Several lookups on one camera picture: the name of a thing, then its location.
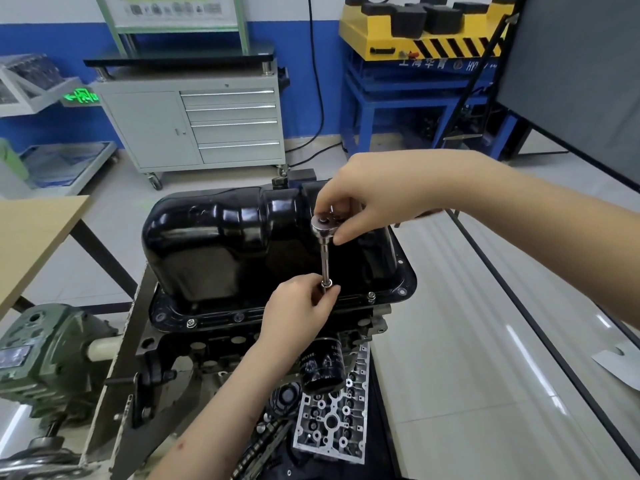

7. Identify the grey drawer tool cabinet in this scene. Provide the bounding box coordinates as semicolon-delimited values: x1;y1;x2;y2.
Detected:
84;45;291;191

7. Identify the white shelf with trays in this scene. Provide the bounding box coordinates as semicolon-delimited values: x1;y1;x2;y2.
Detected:
0;54;120;196

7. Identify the green gear motor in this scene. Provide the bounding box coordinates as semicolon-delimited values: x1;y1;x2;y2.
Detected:
0;303;120;431

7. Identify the green framed display board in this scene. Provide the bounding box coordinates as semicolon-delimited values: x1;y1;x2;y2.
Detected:
94;0;252;58

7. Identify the light wooden table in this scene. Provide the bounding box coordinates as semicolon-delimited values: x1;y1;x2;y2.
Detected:
0;195;92;321

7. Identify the grey metal engine stand plate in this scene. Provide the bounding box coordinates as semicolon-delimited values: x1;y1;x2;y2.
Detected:
79;265;203;480

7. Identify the dark engine block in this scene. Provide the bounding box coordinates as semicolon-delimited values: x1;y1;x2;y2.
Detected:
134;302;393;445

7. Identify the black stand pole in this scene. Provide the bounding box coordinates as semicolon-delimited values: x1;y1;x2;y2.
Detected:
433;0;530;149

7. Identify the person's right forearm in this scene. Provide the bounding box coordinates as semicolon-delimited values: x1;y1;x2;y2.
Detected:
449;152;640;326

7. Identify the large dark display screen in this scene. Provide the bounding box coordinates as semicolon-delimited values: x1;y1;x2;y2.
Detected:
495;0;640;191

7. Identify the black glossy oil pan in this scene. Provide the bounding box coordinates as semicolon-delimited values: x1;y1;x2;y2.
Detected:
142;180;418;335

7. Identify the green exit sign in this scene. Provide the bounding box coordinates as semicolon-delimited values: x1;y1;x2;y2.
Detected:
62;87;101;108

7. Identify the person's left forearm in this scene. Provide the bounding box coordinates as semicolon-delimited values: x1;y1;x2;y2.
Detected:
147;340;307;480

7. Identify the black wall cable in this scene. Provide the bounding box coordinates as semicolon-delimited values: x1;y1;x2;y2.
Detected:
286;0;351;169

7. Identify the black oil filter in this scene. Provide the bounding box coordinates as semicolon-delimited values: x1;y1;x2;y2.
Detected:
300;332;347;395

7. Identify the blue steel frame stand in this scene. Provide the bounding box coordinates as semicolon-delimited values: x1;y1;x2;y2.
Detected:
341;49;522;161

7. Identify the yellow lift platform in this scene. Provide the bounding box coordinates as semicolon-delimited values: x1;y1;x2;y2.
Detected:
338;0;517;62

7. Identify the person's right hand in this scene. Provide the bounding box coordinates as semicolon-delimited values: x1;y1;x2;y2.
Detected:
313;149;470;246

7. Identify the person's left hand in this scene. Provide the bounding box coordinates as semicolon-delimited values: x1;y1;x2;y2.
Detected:
257;273;342;364

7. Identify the silver ratchet wrench with extension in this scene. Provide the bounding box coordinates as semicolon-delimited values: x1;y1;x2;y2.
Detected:
310;207;445;294

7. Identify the metal handwheel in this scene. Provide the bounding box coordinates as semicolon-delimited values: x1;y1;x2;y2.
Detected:
0;434;87;480

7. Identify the group of black rubber blocks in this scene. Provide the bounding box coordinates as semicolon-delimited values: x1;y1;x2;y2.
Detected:
345;0;517;39

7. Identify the metal timing chain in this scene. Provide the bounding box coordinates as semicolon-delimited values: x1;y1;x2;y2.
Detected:
229;419;293;480

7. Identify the white paper sheet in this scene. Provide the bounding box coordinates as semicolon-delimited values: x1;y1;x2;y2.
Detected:
591;341;640;392

